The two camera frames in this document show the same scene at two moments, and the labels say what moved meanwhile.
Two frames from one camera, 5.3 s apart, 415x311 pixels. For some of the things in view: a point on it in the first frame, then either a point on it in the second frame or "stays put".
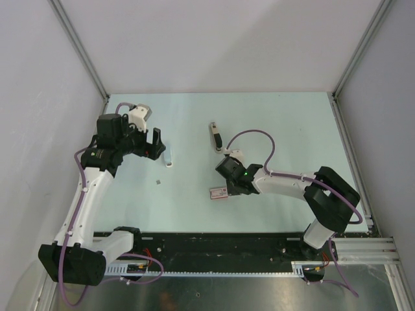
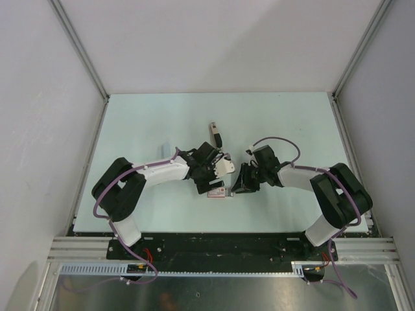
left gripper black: [153, 150] to [203, 185]
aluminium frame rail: [366, 251] stays put
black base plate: [163, 249] stays put
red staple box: [220, 192] stays put
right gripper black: [232, 190] to [243, 184]
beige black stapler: [218, 139] stays put
